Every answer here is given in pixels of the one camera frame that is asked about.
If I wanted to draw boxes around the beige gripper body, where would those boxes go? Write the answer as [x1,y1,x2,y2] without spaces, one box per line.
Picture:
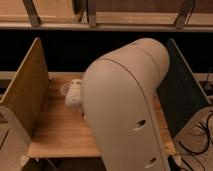
[65,79,82,110]

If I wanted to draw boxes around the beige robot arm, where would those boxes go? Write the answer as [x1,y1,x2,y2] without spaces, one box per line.
[61,38,170,171]

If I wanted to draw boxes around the left wooden side panel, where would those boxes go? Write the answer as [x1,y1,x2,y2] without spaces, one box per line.
[0,38,49,141]

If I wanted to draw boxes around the right dark side panel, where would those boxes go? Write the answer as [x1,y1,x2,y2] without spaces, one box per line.
[157,39,211,138]

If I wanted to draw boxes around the black cables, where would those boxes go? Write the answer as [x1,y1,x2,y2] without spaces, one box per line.
[178,109,213,171]

